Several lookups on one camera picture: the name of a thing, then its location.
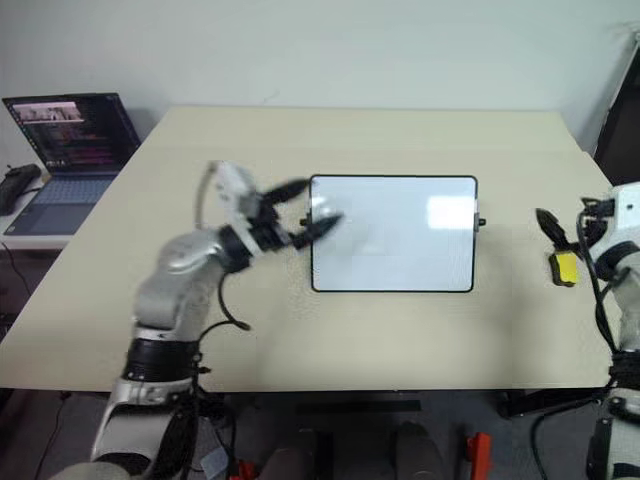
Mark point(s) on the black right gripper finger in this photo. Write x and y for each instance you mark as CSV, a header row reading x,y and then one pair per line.
x,y
590,202
552,227

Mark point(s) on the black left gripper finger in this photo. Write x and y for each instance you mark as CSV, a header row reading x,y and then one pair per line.
x,y
285,191
317,230

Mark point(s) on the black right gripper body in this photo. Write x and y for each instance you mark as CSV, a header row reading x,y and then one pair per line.
x,y
595,222

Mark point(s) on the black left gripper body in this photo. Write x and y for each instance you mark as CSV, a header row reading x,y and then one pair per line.
x,y
267,230

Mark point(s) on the yellow and black eraser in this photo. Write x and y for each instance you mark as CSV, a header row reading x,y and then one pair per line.
x,y
565,270

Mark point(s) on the small black-framed whiteboard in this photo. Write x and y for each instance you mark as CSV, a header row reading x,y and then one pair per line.
x,y
395,240

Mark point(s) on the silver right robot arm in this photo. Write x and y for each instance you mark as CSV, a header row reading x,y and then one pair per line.
x,y
627,300

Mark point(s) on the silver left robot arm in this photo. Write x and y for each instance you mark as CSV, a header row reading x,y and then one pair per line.
x,y
175,280

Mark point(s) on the black upright panel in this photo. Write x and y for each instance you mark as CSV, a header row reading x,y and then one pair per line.
x,y
622,125

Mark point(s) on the open blue-grey laptop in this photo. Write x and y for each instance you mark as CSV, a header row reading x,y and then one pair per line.
x,y
70,145

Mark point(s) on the grey flat pad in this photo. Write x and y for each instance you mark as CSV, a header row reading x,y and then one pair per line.
x,y
216,461

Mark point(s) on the black handheld controller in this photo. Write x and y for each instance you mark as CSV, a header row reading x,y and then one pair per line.
x,y
15,187

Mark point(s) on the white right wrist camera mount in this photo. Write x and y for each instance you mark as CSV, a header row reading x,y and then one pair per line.
x,y
627,200

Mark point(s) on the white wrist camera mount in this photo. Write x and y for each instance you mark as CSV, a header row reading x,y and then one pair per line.
x,y
232,187
627,200

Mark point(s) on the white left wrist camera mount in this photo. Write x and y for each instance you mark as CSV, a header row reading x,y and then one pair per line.
x,y
232,187

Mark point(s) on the red plastic bracket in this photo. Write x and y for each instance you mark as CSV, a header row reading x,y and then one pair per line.
x,y
480,455
245,471

